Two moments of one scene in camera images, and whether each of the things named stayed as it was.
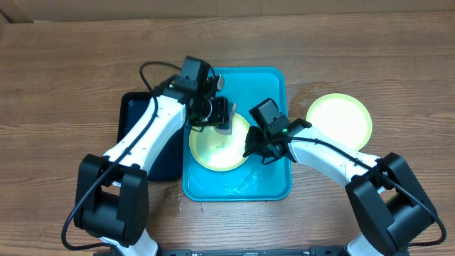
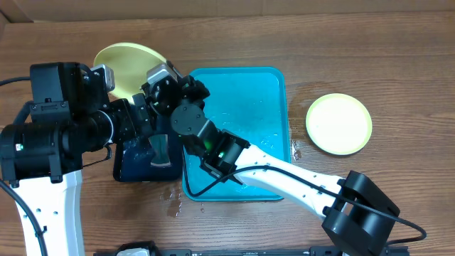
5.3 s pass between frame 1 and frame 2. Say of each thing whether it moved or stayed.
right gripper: moved
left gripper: moved
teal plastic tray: stayed
